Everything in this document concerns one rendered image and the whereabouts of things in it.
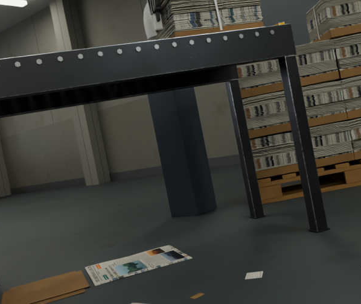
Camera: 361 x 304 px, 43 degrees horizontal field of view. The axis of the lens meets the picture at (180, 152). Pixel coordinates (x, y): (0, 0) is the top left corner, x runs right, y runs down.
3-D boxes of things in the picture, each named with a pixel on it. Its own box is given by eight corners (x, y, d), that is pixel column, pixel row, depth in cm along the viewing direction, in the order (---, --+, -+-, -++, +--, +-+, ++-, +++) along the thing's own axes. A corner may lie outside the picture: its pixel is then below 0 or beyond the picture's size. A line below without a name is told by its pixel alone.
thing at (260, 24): (237, 49, 213) (235, 39, 213) (265, 32, 186) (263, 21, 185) (205, 53, 209) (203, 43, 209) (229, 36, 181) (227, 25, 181)
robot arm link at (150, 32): (148, 43, 281) (141, 7, 281) (177, 37, 281) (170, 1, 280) (145, 37, 265) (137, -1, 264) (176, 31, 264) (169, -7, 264)
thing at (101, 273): (169, 246, 201) (169, 243, 201) (192, 258, 174) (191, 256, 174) (85, 269, 189) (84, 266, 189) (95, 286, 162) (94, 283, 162)
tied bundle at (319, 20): (310, 51, 292) (303, 15, 291) (355, 43, 292) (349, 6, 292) (331, 38, 254) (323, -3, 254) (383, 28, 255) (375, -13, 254)
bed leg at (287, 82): (320, 227, 182) (288, 57, 180) (329, 229, 177) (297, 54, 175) (308, 231, 180) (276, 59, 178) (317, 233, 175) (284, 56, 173)
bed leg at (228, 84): (259, 215, 230) (234, 80, 228) (265, 216, 224) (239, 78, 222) (249, 218, 228) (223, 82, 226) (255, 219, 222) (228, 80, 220)
